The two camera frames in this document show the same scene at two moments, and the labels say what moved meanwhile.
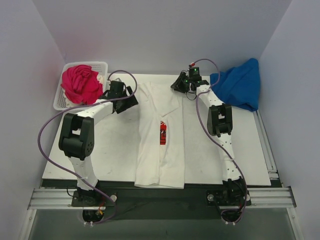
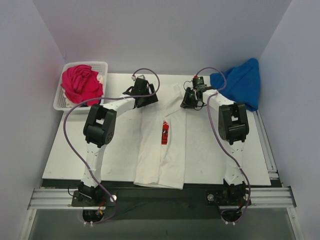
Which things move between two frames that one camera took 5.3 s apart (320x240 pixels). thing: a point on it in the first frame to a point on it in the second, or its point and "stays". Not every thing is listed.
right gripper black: (180, 83) to (187, 99)
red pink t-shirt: (80, 84) stays
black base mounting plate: (127, 201) stays
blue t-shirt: (239, 84) stays
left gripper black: (126, 102) to (149, 97)
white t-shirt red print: (160, 153) stays
